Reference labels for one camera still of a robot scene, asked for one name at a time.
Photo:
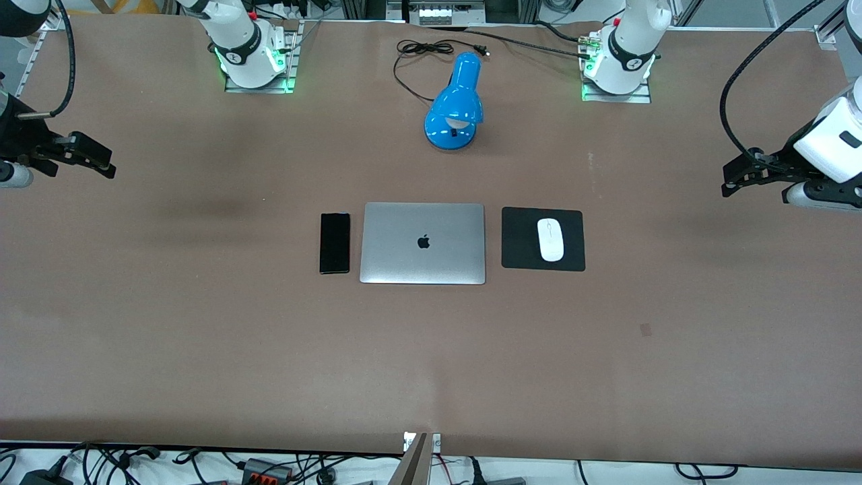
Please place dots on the black mouse pad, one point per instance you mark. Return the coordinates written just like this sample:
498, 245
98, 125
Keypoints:
518, 246

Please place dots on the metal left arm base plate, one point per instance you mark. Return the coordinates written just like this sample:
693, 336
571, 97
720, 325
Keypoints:
616, 98

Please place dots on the white connector block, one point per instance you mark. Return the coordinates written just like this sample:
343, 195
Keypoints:
443, 13

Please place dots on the grey orange power strip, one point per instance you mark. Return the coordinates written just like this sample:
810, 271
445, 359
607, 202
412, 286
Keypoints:
266, 470

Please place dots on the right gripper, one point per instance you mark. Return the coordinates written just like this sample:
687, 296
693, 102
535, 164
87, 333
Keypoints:
20, 138

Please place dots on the aluminium corner rail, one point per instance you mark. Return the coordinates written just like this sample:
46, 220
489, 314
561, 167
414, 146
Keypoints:
827, 37

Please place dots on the black power adapter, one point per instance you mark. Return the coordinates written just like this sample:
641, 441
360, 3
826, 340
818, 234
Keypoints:
44, 478

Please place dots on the aluminium table edge rail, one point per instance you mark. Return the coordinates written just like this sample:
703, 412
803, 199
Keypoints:
30, 64

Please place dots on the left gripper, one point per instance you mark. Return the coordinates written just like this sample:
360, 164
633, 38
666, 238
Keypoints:
785, 159

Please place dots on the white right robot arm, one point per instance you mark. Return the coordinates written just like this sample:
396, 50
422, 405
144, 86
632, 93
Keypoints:
242, 40

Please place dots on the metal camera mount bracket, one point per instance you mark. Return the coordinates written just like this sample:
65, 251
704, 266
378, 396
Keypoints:
417, 465

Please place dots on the white computer mouse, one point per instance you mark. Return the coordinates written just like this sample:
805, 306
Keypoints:
551, 240

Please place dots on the blue desk lamp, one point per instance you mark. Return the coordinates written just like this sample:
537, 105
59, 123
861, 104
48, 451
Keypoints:
458, 101

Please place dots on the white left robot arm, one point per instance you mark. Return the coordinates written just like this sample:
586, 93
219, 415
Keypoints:
626, 54

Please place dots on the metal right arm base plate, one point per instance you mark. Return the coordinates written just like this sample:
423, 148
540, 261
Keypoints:
291, 67

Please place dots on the black smartphone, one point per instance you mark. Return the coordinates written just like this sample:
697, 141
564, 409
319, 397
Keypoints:
335, 243

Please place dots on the silver closed laptop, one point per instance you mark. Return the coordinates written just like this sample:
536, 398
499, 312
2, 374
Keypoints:
422, 259

